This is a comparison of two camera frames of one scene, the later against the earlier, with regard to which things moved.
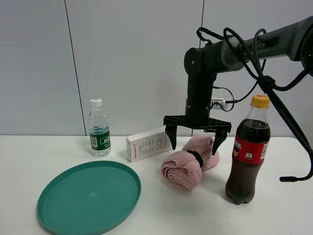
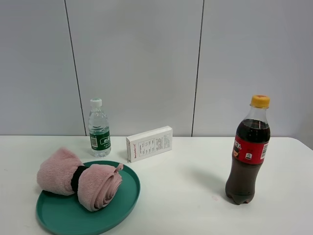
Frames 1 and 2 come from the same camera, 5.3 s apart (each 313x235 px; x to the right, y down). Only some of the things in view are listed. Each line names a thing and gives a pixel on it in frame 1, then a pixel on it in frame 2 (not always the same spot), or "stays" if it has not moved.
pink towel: [183, 169] -> [61, 171]
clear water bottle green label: [99, 130] stays
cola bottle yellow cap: [244, 180] stays
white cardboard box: [141, 147] stays
